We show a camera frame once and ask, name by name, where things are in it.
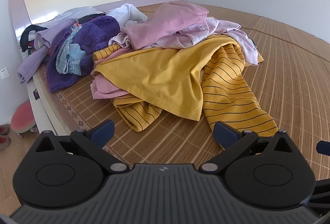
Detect yellow striped garment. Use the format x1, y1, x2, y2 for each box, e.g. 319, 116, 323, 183
93, 40, 234, 122

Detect red round stool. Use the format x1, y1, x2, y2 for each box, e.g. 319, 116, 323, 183
11, 100, 38, 135

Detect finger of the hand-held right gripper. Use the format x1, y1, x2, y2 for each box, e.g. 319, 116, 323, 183
316, 140, 330, 155

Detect purple knitted sweater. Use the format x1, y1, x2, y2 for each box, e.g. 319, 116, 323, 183
48, 15, 121, 93

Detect yellow striped shirt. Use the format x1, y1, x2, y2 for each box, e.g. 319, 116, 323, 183
93, 33, 279, 148

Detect pale pink garment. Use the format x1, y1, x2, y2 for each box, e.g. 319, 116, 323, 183
108, 16, 265, 66

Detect white garment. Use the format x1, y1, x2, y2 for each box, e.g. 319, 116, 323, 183
107, 4, 149, 29

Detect lavender garment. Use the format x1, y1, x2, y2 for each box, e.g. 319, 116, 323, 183
17, 18, 78, 84

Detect bamboo bed mat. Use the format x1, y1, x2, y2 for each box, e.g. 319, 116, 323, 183
46, 2, 330, 164

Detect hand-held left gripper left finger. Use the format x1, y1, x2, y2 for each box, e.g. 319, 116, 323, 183
34, 120, 129, 173

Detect black garment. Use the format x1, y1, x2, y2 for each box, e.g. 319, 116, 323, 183
20, 24, 48, 52

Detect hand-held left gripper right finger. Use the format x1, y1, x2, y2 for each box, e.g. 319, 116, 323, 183
199, 121, 295, 173

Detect light blue knitted garment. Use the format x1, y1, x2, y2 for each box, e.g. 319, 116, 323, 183
55, 27, 86, 77

